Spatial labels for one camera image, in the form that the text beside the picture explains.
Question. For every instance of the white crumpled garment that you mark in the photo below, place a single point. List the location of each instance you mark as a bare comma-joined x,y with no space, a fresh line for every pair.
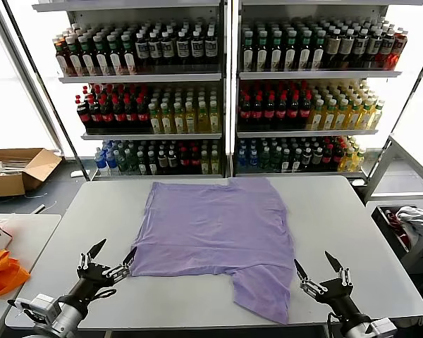
412,220

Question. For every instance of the yellow green drink bottle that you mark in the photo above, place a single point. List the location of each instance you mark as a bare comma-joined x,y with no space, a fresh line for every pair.
205,165
215,165

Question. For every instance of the black plastic crate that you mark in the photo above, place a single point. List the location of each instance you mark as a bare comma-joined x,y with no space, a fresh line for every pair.
384,225

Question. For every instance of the blue water bottle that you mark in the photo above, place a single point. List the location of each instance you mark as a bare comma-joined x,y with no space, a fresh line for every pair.
253,158
112,162
242,158
99,163

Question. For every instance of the white side table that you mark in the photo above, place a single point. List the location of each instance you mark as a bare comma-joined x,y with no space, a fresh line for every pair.
31,239

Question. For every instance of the white metal shelf rack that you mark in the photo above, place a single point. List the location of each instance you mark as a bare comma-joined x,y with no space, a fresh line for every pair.
320,74
144,78

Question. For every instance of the white packing material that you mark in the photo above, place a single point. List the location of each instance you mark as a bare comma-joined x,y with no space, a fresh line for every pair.
10,165

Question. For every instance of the dark bottle beige label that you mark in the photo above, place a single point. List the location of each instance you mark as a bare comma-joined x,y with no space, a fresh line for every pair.
347,47
334,47

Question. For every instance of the small white oval object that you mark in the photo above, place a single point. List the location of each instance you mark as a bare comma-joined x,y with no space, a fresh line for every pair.
78,173
356,182

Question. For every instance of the red drink bottle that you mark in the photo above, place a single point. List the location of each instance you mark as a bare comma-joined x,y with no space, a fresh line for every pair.
399,49

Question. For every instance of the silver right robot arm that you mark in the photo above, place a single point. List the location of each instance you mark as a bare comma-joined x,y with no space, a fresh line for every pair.
356,331

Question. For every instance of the dark bottle green neck label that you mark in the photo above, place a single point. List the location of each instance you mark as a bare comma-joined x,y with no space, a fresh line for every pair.
276,54
115,60
101,60
290,54
262,54
305,54
87,60
74,60
128,60
247,54
318,54

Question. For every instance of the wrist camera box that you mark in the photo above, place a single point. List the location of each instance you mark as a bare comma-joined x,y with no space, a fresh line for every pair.
38,308
384,328

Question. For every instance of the dark bottle black white label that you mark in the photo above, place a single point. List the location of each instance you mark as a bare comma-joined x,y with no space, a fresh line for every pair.
197,47
167,49
155,49
183,47
374,45
361,49
387,47
211,47
142,49

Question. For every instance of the red crumpled garment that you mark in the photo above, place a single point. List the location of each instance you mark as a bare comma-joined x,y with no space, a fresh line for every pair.
391,216

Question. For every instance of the cola bottle red cap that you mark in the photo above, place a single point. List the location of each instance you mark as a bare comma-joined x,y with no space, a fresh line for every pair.
281,114
269,114
293,114
142,118
130,118
305,113
337,155
195,160
327,156
83,118
257,114
94,118
245,114
118,118
106,118
184,160

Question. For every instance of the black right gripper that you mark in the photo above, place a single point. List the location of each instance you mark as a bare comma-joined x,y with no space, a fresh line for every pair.
340,297

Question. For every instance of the yellow juice bottle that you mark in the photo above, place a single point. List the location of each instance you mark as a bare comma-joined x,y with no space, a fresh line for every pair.
377,118
342,119
179,123
316,119
354,118
214,121
155,123
359,162
203,123
190,123
366,118
329,119
347,162
166,123

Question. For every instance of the open cardboard box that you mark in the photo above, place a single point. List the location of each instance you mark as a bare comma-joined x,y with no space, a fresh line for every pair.
7,184

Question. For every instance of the green tinted bottle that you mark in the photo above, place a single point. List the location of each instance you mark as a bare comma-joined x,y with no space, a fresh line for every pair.
265,158
275,158
132,163
123,163

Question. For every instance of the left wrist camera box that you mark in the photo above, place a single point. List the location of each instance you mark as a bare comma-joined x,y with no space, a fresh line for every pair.
38,308

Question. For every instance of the orange white carton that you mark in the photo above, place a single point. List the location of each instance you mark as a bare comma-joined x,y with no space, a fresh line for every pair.
0,237

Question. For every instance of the orange fabric bag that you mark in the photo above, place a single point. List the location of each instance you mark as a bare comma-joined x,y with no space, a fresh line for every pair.
0,278

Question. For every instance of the dark slanted pole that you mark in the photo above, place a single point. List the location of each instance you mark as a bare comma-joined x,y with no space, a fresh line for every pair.
41,81

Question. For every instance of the small dark bottle white label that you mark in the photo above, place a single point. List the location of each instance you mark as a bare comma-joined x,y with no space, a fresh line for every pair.
163,160
173,160
317,156
306,156

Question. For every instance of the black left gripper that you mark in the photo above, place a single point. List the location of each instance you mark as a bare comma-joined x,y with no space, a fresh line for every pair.
90,281

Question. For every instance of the small grey strip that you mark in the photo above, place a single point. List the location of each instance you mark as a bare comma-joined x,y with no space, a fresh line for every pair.
38,208

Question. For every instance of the grey metal cart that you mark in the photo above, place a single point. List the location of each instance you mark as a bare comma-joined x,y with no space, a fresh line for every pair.
382,169

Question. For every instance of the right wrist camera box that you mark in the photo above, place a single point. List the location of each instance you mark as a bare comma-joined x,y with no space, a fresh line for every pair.
384,328

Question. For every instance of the reddish tea bottle white label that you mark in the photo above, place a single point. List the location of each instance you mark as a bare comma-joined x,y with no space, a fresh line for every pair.
61,60

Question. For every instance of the purple t-shirt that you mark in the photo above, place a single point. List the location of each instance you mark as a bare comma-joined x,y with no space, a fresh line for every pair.
215,229

